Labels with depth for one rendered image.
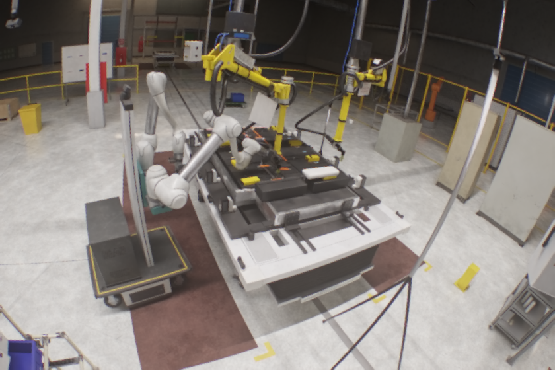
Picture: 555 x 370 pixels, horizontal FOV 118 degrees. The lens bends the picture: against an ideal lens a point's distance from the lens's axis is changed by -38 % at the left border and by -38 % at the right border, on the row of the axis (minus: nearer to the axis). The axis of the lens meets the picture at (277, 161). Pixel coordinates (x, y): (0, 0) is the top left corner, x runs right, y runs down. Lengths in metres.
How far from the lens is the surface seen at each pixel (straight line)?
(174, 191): 1.74
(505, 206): 5.73
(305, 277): 2.14
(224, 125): 1.84
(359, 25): 2.89
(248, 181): 2.38
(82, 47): 9.92
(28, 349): 1.91
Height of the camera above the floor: 2.23
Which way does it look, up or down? 25 degrees down
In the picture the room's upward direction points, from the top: 9 degrees clockwise
